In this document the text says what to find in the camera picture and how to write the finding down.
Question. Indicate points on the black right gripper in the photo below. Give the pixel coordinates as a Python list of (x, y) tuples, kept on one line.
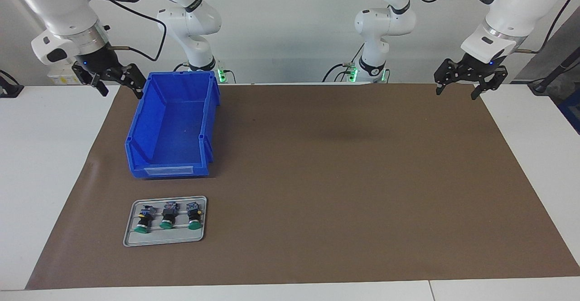
[(99, 58)]

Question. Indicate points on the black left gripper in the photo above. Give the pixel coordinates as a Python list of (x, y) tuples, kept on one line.
[(478, 65)]

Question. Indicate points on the green mushroom push button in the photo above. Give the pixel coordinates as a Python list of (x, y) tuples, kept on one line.
[(167, 217), (195, 217), (144, 221)]

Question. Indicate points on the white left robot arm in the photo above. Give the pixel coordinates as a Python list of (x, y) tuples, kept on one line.
[(385, 24)]

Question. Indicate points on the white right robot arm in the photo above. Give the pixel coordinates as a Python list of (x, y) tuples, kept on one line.
[(59, 6)]

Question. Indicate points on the black stand pole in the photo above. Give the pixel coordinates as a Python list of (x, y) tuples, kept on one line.
[(539, 87)]

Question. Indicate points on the blue plastic storage bin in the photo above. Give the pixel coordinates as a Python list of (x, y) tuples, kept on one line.
[(172, 128)]

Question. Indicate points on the black table clamp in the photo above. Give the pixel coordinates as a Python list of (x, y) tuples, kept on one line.
[(9, 90)]

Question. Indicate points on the blue crate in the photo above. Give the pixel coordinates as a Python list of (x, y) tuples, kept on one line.
[(573, 110)]

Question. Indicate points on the grey metal tray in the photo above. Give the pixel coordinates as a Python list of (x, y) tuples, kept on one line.
[(165, 237)]

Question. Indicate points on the brown table mat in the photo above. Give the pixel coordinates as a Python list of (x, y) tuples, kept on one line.
[(317, 201)]

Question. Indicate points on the white wall socket box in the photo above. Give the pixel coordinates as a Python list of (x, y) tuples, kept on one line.
[(61, 80)]

